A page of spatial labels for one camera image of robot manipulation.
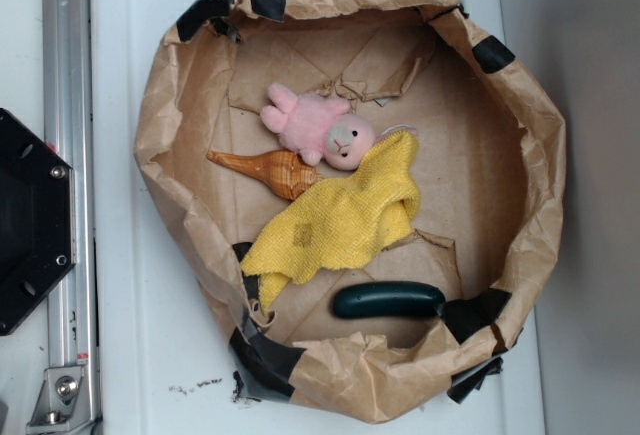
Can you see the yellow terry cloth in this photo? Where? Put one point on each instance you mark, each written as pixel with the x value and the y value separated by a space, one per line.
pixel 339 223

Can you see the orange spiral seashell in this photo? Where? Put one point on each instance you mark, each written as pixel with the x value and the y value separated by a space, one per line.
pixel 282 171

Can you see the pink plush bunny toy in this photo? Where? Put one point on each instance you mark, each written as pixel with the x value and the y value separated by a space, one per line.
pixel 321 128

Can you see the dark green toy cucumber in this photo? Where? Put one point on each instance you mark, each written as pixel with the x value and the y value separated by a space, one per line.
pixel 387 299

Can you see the brown paper bin with tape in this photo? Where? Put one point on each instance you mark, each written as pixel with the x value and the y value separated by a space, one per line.
pixel 490 165

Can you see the aluminium extrusion rail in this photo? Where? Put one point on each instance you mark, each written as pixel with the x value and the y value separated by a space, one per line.
pixel 73 350

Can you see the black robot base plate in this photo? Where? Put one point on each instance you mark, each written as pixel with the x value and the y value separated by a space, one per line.
pixel 36 232

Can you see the metal corner bracket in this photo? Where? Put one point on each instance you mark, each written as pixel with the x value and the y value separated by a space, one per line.
pixel 63 403

